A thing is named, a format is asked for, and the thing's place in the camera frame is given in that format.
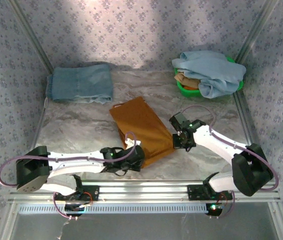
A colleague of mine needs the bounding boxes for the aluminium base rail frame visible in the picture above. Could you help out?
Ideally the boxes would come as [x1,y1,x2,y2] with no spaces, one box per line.
[5,179,282,204]

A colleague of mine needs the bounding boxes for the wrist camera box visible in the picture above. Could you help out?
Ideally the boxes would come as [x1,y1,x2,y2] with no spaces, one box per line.
[125,139,146,164]
[169,112,190,131]

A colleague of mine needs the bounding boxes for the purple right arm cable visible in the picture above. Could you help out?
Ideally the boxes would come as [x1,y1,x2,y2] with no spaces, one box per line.
[181,104,280,220]

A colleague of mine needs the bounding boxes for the folded blue jeans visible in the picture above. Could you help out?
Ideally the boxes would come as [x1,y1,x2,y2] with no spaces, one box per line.
[45,63,114,105]

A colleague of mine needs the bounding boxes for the grey slotted cable duct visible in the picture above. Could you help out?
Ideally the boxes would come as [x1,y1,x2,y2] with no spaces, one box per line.
[17,202,209,215]

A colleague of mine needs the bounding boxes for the aluminium corner post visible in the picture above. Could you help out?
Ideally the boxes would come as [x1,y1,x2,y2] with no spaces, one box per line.
[233,0,281,63]
[7,0,55,76]

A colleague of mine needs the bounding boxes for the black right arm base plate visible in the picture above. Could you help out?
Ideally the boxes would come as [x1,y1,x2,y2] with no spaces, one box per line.
[186,184,234,202]

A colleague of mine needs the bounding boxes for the light blue trousers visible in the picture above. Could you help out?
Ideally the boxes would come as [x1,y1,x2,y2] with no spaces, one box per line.
[171,50,247,99]

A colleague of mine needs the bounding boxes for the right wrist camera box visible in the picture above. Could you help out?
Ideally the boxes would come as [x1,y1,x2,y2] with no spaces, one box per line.
[169,112,190,131]

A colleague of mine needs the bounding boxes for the black controller board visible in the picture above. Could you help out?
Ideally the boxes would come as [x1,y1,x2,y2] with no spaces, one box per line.
[205,202,224,217]
[63,203,85,217]

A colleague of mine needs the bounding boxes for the green plastic basket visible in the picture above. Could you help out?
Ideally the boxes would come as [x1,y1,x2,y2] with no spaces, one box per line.
[173,56,244,99]

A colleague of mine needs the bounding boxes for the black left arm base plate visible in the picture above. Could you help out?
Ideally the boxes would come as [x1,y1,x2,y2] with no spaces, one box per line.
[53,185,100,202]

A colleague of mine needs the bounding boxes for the red wire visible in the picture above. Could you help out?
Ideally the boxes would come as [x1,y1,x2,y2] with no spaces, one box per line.
[216,193,229,205]
[82,191,94,204]

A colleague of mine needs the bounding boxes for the brown trousers with striped waistband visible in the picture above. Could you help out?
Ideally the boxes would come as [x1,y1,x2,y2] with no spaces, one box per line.
[109,96,176,170]

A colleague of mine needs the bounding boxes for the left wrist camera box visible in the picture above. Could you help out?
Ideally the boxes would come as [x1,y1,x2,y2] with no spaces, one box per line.
[125,139,146,164]

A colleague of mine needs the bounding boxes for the aluminium frame leg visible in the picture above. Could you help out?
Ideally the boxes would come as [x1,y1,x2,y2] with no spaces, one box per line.
[268,201,283,240]
[0,202,20,240]

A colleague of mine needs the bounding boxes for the tan garment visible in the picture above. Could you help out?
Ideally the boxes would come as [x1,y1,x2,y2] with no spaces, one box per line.
[173,72,201,91]

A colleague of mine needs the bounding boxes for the floral backdrop cloth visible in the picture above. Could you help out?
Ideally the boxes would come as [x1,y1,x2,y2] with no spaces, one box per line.
[0,0,283,240]

